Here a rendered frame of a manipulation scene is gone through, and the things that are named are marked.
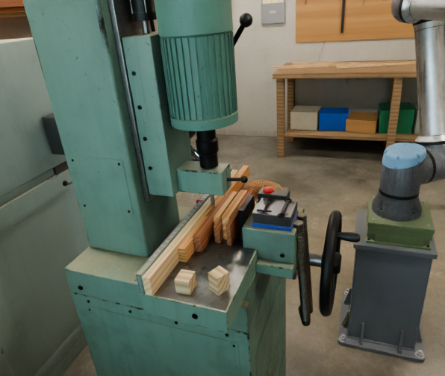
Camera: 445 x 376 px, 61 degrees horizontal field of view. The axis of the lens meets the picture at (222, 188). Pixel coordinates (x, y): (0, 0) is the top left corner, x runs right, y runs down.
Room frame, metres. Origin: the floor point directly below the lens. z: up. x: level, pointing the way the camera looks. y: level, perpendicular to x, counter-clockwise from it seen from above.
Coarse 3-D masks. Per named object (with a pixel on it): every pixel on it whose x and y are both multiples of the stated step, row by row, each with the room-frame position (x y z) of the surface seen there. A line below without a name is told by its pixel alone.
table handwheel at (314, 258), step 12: (336, 216) 0.84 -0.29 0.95; (336, 228) 0.80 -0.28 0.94; (336, 240) 0.78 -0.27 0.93; (324, 252) 0.76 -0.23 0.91; (336, 252) 0.85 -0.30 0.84; (312, 264) 0.85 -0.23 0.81; (324, 264) 0.74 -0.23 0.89; (336, 264) 0.81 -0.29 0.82; (324, 276) 0.72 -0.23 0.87; (336, 276) 0.90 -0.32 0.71; (324, 288) 0.71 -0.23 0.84; (324, 300) 0.71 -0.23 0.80; (324, 312) 0.72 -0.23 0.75
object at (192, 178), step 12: (180, 168) 0.98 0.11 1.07; (192, 168) 0.97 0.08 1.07; (216, 168) 0.96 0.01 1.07; (228, 168) 0.97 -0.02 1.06; (180, 180) 0.97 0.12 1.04; (192, 180) 0.96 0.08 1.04; (204, 180) 0.94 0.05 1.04; (216, 180) 0.93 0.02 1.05; (204, 192) 0.95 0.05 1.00; (216, 192) 0.93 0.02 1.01
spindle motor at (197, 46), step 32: (160, 0) 0.92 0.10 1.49; (192, 0) 0.89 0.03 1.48; (224, 0) 0.92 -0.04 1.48; (160, 32) 0.94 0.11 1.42; (192, 32) 0.89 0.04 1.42; (224, 32) 0.92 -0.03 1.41; (192, 64) 0.89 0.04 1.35; (224, 64) 0.92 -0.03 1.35; (192, 96) 0.89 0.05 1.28; (224, 96) 0.91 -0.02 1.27; (192, 128) 0.89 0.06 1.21
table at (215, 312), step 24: (240, 240) 0.85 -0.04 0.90; (192, 264) 0.76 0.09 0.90; (216, 264) 0.76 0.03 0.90; (240, 264) 0.75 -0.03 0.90; (264, 264) 0.78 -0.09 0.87; (288, 264) 0.77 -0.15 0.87; (168, 288) 0.68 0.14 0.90; (240, 288) 0.68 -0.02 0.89; (144, 312) 0.67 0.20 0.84; (168, 312) 0.65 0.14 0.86; (192, 312) 0.62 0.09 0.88; (216, 312) 0.60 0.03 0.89
